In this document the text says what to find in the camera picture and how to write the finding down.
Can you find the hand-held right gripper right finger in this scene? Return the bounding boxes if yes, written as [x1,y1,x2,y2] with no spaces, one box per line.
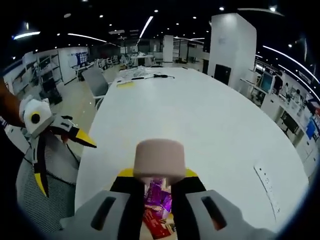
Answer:
[171,167,278,240]

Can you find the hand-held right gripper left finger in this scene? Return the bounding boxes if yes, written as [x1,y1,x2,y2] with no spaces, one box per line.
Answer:
[59,167,146,240]

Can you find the purple snack packet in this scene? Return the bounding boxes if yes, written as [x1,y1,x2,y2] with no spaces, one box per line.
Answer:
[144,181,174,213]

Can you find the long red snack bar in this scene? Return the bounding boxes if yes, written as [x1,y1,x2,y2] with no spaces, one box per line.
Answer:
[142,208,176,240]

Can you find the beige plastic tongs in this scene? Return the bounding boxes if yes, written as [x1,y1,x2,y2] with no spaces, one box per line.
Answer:
[133,139,186,187]

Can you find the black equipment cart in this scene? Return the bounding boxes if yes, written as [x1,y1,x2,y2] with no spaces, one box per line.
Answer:
[39,78,63,106]

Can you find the grey metal shelf rack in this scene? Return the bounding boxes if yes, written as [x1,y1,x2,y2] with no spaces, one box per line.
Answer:
[11,51,63,97]

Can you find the white mesh office chair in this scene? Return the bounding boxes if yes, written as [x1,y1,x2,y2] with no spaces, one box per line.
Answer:
[16,136,82,226]

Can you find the row of white office chairs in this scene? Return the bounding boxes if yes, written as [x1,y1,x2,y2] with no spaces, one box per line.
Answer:
[96,56,121,71]

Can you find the white paper sheets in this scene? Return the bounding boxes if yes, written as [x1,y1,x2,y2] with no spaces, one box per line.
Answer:
[117,67,151,81]

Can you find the white desk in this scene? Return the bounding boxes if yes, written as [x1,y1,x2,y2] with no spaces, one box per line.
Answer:
[129,53,156,67]

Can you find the black office chair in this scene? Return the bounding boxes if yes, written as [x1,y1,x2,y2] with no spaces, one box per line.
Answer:
[279,111,298,133]

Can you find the white cabinet counter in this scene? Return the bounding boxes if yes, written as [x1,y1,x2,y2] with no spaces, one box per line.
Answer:
[241,69,320,166]

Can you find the black cabinet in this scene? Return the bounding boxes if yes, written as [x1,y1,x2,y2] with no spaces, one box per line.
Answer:
[214,63,232,86]

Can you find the blue box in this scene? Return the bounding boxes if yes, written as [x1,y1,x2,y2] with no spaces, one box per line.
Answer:
[306,117,320,141]

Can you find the white appliance with screen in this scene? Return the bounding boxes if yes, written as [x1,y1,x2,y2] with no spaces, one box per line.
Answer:
[259,72,276,95]

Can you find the blue wall poster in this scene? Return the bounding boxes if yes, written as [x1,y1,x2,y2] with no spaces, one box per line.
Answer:
[71,51,88,66]

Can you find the white table cable cover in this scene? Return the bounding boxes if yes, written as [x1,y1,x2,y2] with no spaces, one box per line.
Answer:
[253,164,282,213]

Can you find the black cable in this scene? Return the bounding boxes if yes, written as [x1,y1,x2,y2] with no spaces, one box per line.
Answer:
[131,73,176,81]

